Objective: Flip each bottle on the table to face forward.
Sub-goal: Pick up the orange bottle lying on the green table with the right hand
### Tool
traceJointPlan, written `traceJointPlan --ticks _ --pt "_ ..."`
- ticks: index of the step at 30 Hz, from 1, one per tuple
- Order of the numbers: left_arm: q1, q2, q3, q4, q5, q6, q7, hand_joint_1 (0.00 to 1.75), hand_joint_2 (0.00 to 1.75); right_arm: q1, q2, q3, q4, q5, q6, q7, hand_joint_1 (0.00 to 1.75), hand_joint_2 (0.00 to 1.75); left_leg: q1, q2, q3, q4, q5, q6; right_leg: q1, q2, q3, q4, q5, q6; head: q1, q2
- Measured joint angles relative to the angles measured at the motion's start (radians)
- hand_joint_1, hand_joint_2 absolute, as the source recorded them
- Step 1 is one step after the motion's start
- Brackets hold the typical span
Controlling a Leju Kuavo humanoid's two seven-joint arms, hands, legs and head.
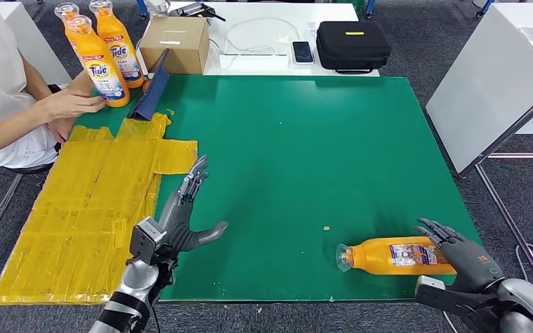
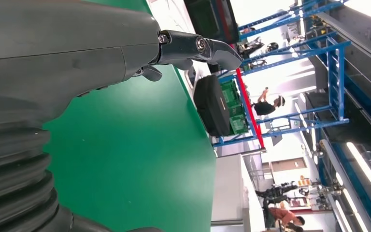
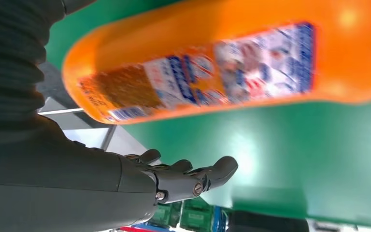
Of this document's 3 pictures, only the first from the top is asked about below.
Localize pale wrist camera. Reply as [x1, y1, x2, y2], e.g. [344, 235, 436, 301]
[416, 275, 447, 292]
[128, 216, 168, 266]

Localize black handheld device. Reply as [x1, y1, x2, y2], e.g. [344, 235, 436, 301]
[170, 2, 227, 23]

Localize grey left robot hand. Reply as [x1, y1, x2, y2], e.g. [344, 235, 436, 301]
[157, 155, 229, 253]

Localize brown cardboard box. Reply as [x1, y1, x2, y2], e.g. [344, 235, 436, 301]
[139, 16, 211, 76]

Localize white side table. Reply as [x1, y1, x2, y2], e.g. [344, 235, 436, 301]
[425, 0, 533, 298]

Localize orange detergent bottle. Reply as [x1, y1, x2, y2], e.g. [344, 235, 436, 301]
[88, 0, 145, 89]
[335, 237, 458, 277]
[54, 2, 83, 60]
[65, 15, 131, 108]

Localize green plastic crate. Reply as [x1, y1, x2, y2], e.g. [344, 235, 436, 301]
[334, 0, 366, 17]

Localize smartphone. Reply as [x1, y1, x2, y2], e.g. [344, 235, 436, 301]
[291, 41, 316, 66]

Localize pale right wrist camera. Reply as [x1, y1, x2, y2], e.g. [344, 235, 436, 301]
[416, 275, 447, 292]

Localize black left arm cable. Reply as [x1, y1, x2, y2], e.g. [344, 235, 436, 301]
[150, 303, 162, 333]

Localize yellow taped sheet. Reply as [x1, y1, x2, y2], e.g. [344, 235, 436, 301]
[0, 112, 199, 307]

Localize black stool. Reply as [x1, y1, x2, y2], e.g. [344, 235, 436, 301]
[0, 160, 53, 268]

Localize black carry case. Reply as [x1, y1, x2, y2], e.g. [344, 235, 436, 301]
[316, 21, 392, 76]

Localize person's right hand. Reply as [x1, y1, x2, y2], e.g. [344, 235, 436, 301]
[40, 87, 108, 123]

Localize black right camera bracket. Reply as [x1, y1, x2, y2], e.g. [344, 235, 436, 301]
[414, 282, 504, 325]

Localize green table mat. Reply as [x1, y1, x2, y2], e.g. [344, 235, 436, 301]
[74, 75, 484, 303]

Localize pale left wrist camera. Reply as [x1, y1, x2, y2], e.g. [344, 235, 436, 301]
[128, 216, 168, 266]

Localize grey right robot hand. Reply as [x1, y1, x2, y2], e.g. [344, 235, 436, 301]
[412, 217, 507, 295]

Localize dark blue folder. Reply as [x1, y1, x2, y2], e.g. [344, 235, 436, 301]
[127, 48, 170, 122]

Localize person's left hand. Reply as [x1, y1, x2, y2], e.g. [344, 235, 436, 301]
[46, 117, 76, 144]

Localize white cable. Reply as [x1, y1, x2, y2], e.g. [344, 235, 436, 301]
[208, 17, 302, 58]

